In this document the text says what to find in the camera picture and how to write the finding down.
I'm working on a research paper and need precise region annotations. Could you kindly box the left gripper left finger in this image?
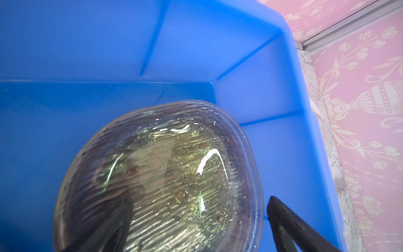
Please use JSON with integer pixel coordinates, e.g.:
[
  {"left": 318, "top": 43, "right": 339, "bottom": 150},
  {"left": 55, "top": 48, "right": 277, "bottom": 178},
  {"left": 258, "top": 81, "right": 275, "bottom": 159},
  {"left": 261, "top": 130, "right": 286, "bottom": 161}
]
[{"left": 63, "top": 197, "right": 133, "bottom": 252}]

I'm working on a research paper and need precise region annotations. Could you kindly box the right corner aluminium post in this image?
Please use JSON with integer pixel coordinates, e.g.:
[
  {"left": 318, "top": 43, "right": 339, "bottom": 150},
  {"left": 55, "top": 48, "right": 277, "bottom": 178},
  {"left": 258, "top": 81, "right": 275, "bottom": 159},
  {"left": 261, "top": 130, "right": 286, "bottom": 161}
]
[{"left": 296, "top": 0, "right": 403, "bottom": 53}]

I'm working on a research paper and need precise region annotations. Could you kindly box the brown clear plate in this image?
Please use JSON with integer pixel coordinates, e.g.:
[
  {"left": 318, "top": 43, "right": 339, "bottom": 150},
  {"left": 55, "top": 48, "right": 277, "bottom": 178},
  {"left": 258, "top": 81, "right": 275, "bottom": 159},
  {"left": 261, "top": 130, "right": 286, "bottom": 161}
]
[{"left": 52, "top": 100, "right": 263, "bottom": 252}]

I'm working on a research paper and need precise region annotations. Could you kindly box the blue plastic bin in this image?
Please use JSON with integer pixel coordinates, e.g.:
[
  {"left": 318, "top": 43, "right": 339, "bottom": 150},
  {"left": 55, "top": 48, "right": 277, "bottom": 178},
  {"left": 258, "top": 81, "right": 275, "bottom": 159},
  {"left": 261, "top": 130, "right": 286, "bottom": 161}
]
[{"left": 1, "top": 1, "right": 347, "bottom": 252}]

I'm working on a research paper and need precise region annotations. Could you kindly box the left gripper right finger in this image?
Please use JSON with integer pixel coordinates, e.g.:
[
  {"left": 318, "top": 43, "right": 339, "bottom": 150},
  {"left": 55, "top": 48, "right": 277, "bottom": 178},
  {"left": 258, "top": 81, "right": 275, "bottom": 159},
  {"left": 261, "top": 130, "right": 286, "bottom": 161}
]
[{"left": 267, "top": 196, "right": 339, "bottom": 252}]

